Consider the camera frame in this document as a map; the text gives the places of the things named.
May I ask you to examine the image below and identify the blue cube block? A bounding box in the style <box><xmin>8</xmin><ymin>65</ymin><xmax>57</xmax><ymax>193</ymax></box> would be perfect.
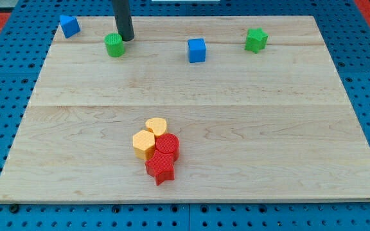
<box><xmin>188</xmin><ymin>38</ymin><xmax>206</xmax><ymax>63</ymax></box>

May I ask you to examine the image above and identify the yellow heart block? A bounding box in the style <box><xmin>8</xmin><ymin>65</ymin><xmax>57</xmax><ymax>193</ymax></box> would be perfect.
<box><xmin>145</xmin><ymin>117</ymin><xmax>168</xmax><ymax>138</ymax></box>

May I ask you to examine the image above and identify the red cylinder block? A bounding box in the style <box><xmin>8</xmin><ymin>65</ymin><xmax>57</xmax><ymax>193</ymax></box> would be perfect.
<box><xmin>155</xmin><ymin>133</ymin><xmax>180</xmax><ymax>161</ymax></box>

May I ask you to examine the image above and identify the light wooden board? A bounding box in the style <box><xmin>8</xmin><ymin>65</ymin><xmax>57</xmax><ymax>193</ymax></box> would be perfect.
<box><xmin>0</xmin><ymin>16</ymin><xmax>370</xmax><ymax>204</ymax></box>

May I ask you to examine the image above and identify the yellow hexagon block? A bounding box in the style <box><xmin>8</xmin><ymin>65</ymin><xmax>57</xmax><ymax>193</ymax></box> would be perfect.
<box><xmin>132</xmin><ymin>130</ymin><xmax>155</xmax><ymax>160</ymax></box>

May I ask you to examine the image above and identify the red star block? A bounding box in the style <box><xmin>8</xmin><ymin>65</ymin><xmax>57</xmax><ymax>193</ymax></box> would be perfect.
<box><xmin>145</xmin><ymin>150</ymin><xmax>175</xmax><ymax>185</ymax></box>

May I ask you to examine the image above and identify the green cylinder block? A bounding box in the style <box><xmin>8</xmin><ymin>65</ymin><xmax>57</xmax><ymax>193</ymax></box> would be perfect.
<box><xmin>104</xmin><ymin>33</ymin><xmax>125</xmax><ymax>57</ymax></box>

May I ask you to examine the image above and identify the green star block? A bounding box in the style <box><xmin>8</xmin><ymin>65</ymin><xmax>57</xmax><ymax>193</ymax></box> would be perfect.
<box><xmin>245</xmin><ymin>28</ymin><xmax>269</xmax><ymax>53</ymax></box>

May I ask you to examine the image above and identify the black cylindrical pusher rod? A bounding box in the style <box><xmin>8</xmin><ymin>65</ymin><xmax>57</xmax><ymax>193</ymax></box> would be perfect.
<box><xmin>111</xmin><ymin>0</ymin><xmax>134</xmax><ymax>42</ymax></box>

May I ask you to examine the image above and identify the blue triangular prism block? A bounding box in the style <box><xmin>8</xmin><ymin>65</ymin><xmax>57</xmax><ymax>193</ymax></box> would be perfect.
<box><xmin>60</xmin><ymin>15</ymin><xmax>80</xmax><ymax>39</ymax></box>

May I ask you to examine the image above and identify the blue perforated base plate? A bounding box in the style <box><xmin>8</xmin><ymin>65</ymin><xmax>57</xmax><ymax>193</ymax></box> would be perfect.
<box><xmin>0</xmin><ymin>0</ymin><xmax>370</xmax><ymax>230</ymax></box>

